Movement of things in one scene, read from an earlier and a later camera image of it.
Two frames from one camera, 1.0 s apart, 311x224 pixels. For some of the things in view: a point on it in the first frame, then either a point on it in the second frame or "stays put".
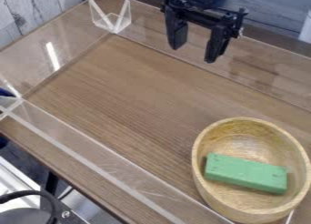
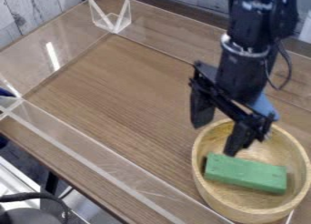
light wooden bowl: (263, 141) stays put
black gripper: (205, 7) → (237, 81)
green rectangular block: (246, 172) stays put
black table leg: (51, 182) stays put
